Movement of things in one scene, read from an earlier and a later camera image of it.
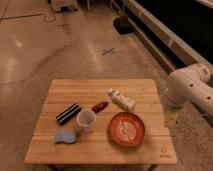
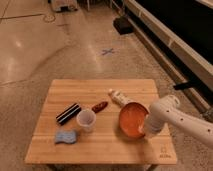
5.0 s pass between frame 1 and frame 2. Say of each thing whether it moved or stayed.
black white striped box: stayed
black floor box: stayed
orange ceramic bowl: moved
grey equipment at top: stayed
